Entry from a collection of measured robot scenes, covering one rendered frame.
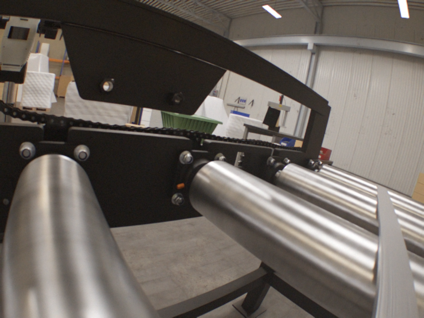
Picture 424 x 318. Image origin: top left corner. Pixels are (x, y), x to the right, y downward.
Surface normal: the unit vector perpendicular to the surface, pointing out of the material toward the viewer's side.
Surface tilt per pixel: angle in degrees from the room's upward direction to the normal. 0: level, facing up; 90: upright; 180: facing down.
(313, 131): 90
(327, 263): 70
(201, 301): 0
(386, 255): 0
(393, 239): 0
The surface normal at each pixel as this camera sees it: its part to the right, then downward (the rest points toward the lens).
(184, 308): 0.22, -0.95
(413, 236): -0.64, -0.35
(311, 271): -0.75, -0.07
